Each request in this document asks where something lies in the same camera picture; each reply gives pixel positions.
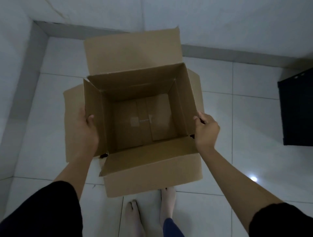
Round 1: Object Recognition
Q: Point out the person's left forearm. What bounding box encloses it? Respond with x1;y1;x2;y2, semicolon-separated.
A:
53;146;96;202

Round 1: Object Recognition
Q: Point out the person's black right sleeve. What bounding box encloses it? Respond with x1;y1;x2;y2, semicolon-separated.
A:
249;202;313;237

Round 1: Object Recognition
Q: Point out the person's right hand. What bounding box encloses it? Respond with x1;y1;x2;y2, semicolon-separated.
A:
193;111;220;151

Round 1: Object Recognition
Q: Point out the person's right foot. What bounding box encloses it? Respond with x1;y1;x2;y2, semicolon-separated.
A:
160;187;176;226

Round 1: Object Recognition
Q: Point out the person's black left sleeve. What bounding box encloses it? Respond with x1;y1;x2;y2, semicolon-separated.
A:
0;181;83;237

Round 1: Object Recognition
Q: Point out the person's left foot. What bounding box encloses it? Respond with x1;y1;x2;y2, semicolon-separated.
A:
119;200;145;237

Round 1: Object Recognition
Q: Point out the person's right forearm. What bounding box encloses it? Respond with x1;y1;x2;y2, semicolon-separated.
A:
199;146;284;233

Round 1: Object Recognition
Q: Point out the black crate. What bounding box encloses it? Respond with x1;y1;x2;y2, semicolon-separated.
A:
277;67;313;146

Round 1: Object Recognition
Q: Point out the person's foot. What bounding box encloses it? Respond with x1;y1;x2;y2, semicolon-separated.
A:
160;187;176;226
119;200;145;237

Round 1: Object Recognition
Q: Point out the person's blue trouser leg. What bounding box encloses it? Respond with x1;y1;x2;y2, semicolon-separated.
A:
163;218;185;237

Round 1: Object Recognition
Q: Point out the person's black sleeve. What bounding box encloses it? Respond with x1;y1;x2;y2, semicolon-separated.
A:
0;181;83;237
249;202;313;237

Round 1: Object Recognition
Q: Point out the brown cardboard box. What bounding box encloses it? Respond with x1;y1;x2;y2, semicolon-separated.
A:
63;26;204;198

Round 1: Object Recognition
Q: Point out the person's left hand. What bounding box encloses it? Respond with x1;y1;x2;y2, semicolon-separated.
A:
72;106;99;155

